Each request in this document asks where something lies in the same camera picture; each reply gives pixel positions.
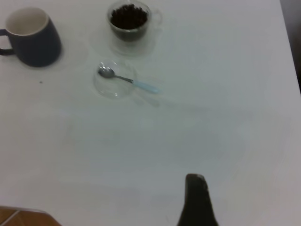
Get glass cup of dark beans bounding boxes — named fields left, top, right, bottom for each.
left=110, top=23, right=163, bottom=57

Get dark blue-grey ceramic mug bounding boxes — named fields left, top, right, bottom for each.
left=0, top=7, right=63, bottom=68

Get dark roasted coffee beans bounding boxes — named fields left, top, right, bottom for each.
left=110, top=4, right=149, bottom=32

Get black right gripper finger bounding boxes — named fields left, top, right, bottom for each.
left=176, top=173, right=220, bottom=226

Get double-walled glass cup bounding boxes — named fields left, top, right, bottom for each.
left=107, top=0, right=163, bottom=43

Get small clear glass dish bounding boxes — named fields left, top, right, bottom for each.
left=93, top=60, right=138, bottom=100

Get metal spoon light-blue handle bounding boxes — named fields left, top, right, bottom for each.
left=97, top=65, right=162, bottom=94

